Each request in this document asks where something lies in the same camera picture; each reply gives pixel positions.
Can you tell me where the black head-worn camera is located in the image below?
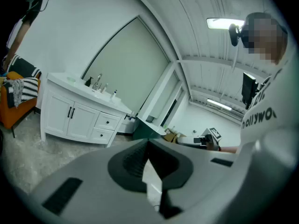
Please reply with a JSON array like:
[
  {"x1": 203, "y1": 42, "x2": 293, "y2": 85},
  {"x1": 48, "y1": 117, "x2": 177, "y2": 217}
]
[{"x1": 228, "y1": 23, "x2": 249, "y2": 47}]

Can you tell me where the ceiling tube light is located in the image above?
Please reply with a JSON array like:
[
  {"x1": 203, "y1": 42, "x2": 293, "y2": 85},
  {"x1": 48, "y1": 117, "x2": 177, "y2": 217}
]
[{"x1": 206, "y1": 98, "x2": 234, "y2": 107}]

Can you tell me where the dark green bathtub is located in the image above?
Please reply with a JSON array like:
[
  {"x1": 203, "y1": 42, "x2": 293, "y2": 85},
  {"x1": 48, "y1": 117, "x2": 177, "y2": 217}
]
[{"x1": 132, "y1": 115, "x2": 167, "y2": 140}]

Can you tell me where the person's right forearm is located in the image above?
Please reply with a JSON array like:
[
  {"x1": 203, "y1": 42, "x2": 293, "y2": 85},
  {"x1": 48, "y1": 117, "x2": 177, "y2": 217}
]
[{"x1": 218, "y1": 145, "x2": 239, "y2": 154}]

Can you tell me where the orange armchair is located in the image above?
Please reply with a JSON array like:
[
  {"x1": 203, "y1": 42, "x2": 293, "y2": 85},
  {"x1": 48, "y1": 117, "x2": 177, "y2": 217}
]
[{"x1": 0, "y1": 70, "x2": 42, "y2": 139}]

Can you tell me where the ceiling panel light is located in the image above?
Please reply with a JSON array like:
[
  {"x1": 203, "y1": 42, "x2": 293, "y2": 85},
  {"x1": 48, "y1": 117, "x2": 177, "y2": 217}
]
[{"x1": 206, "y1": 17, "x2": 245, "y2": 30}]

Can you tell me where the black chest-mounted device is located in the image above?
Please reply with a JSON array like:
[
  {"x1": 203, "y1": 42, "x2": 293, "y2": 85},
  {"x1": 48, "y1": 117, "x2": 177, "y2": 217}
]
[{"x1": 241, "y1": 72, "x2": 259, "y2": 110}]

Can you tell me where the person's head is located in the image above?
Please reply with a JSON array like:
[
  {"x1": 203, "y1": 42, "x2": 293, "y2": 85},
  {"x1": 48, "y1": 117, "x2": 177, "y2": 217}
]
[{"x1": 242, "y1": 12, "x2": 288, "y2": 66}]

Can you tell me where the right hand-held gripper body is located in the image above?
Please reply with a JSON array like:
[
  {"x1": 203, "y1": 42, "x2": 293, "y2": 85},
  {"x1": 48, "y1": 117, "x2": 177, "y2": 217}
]
[{"x1": 177, "y1": 126, "x2": 222, "y2": 151}]

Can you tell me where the white cabinet door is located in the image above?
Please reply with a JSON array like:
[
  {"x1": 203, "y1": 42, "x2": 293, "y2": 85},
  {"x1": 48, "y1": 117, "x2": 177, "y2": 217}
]
[
  {"x1": 44, "y1": 92, "x2": 75, "y2": 135},
  {"x1": 67, "y1": 103, "x2": 100, "y2": 140}
]

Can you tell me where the black white crochet blanket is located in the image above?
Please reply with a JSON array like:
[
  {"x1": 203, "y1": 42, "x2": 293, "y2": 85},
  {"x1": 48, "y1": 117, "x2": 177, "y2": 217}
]
[{"x1": 7, "y1": 54, "x2": 42, "y2": 79}]

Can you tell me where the large wall mirror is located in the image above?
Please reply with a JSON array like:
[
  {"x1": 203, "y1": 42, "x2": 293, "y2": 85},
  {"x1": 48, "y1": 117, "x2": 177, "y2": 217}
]
[{"x1": 81, "y1": 16, "x2": 171, "y2": 116}]

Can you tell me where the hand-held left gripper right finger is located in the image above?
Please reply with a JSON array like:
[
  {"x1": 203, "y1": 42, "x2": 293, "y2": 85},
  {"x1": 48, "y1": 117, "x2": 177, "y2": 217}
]
[{"x1": 148, "y1": 139, "x2": 194, "y2": 219}]

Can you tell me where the white platform ledge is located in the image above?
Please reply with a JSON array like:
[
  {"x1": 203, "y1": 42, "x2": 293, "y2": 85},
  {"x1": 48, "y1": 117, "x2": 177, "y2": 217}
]
[{"x1": 116, "y1": 117, "x2": 136, "y2": 134}]

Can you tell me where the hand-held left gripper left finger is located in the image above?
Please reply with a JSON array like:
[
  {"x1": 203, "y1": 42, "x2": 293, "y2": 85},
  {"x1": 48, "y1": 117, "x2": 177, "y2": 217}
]
[{"x1": 107, "y1": 139, "x2": 149, "y2": 193}]

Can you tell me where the cardboard box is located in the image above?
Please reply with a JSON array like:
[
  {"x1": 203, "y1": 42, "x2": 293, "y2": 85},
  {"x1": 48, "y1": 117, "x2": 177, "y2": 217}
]
[{"x1": 163, "y1": 127, "x2": 180, "y2": 143}]

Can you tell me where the white vanity cabinet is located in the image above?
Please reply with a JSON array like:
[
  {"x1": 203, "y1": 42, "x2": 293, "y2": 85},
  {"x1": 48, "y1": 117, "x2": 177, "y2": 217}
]
[{"x1": 40, "y1": 78, "x2": 128, "y2": 148}]

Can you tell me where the person's right hand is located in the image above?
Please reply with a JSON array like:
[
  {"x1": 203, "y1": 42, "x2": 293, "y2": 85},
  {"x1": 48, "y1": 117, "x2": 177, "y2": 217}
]
[{"x1": 206, "y1": 140, "x2": 220, "y2": 151}]

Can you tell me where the black white striped blanket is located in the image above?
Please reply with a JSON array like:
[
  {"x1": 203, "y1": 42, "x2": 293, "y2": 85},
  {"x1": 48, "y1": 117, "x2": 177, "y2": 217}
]
[{"x1": 20, "y1": 77, "x2": 39, "y2": 103}]

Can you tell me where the grey patterned cloth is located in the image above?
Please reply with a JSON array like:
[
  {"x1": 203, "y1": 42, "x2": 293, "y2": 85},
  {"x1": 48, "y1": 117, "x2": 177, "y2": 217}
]
[{"x1": 4, "y1": 79, "x2": 24, "y2": 109}]

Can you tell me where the chrome faucet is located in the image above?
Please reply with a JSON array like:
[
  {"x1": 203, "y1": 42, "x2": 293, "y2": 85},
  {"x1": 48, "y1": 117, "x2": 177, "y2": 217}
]
[{"x1": 92, "y1": 73, "x2": 104, "y2": 91}]

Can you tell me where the white printed t-shirt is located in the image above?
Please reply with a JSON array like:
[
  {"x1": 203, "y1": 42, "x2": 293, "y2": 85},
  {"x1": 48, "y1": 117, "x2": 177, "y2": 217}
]
[{"x1": 240, "y1": 59, "x2": 299, "y2": 154}]

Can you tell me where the white vanity drawer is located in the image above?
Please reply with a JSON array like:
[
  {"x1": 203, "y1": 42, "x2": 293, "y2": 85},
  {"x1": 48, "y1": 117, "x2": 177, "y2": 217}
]
[
  {"x1": 90, "y1": 127, "x2": 115, "y2": 143},
  {"x1": 94, "y1": 112, "x2": 122, "y2": 131}
]

